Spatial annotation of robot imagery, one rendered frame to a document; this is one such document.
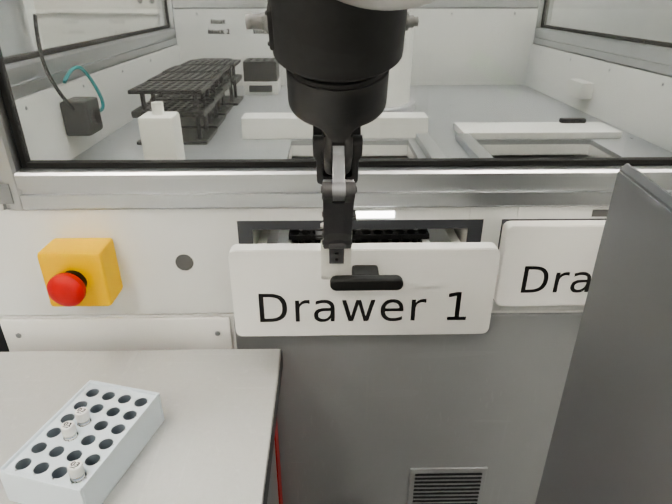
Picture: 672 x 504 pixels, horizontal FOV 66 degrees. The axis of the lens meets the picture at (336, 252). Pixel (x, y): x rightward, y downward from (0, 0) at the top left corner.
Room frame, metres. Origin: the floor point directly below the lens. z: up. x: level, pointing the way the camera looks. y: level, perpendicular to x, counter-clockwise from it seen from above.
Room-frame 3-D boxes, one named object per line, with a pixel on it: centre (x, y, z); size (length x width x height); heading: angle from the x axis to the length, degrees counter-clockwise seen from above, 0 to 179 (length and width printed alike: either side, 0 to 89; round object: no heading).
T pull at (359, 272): (0.48, -0.03, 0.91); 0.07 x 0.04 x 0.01; 91
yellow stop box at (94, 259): (0.54, 0.30, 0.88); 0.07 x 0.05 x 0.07; 91
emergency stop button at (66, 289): (0.51, 0.30, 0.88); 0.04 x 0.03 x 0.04; 91
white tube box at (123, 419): (0.37, 0.24, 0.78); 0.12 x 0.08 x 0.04; 166
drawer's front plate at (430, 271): (0.50, -0.03, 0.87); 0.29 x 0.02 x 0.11; 91
